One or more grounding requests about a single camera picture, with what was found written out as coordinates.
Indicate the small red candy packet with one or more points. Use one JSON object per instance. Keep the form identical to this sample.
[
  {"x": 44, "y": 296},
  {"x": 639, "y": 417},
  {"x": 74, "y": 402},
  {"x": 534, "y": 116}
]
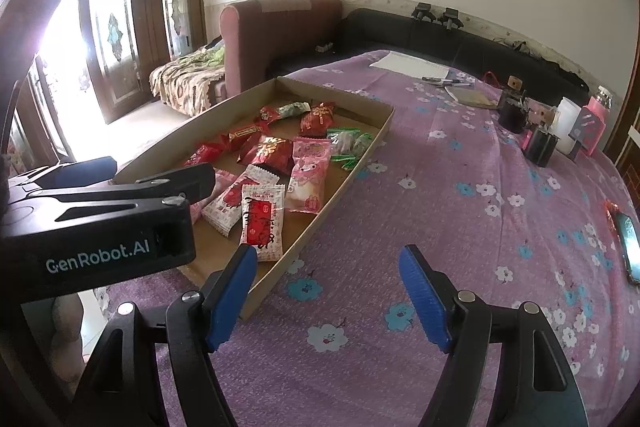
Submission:
[{"x": 268, "y": 114}]

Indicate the pink bottle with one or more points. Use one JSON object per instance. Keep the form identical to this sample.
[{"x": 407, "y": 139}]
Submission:
[{"x": 594, "y": 123}]

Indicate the black cup far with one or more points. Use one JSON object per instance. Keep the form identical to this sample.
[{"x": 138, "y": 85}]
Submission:
[{"x": 512, "y": 113}]

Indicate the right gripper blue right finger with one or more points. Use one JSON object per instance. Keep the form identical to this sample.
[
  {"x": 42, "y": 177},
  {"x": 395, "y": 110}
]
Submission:
[{"x": 535, "y": 385}]

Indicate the green clear candy packet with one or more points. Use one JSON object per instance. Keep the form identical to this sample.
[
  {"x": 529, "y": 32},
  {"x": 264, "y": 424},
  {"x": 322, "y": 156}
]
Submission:
[{"x": 348, "y": 145}]

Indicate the large red foil packet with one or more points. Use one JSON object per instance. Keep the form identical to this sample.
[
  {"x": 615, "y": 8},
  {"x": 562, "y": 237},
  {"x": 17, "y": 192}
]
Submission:
[{"x": 269, "y": 152}]

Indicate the patterned blanket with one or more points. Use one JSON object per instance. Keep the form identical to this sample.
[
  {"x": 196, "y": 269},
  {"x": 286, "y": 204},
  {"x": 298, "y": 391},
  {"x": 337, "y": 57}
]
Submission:
[{"x": 193, "y": 83}]

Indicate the white paper sheet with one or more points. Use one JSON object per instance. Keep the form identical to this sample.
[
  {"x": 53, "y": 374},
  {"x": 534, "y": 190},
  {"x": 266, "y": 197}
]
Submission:
[{"x": 411, "y": 66}]

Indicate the white red snack packet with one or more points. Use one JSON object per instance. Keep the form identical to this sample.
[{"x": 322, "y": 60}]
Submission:
[{"x": 262, "y": 216}]

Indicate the black leather sofa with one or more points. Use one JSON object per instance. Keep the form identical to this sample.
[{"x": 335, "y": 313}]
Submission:
[{"x": 367, "y": 30}]

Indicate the tan notebook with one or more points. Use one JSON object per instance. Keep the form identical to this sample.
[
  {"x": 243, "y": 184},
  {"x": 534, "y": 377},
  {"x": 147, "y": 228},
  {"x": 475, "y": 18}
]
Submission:
[{"x": 470, "y": 97}]

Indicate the pink white snack packet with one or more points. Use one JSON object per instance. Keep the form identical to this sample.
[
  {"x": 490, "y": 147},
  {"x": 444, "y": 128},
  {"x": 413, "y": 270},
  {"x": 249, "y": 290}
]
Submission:
[{"x": 305, "y": 191}]

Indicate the purple floral tablecloth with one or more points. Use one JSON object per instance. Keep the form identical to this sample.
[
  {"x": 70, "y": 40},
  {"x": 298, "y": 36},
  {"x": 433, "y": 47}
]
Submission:
[{"x": 337, "y": 342}]

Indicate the smartphone in red case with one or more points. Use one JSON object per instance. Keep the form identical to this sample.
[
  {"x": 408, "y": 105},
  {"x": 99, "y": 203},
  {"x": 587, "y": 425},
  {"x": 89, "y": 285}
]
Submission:
[{"x": 626, "y": 235}]

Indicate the maroon armchair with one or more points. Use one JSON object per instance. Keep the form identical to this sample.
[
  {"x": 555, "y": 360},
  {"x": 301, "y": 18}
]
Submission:
[{"x": 257, "y": 32}]

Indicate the black cup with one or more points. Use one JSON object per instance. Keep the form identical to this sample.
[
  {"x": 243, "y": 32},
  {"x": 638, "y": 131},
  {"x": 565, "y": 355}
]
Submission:
[
  {"x": 512, "y": 113},
  {"x": 540, "y": 146}
]

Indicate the black cup near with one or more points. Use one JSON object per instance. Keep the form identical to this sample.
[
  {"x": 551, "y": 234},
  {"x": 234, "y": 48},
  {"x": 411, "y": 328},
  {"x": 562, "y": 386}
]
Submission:
[{"x": 540, "y": 146}]

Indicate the wooden glass door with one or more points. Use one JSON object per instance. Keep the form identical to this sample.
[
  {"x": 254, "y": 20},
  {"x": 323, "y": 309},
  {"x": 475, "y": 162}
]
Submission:
[{"x": 145, "y": 16}]

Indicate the red rectangular candy bar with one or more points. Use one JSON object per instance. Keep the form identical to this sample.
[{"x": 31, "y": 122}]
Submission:
[{"x": 236, "y": 138}]

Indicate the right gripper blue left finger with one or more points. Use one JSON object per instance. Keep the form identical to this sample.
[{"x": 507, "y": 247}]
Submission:
[{"x": 121, "y": 383}]

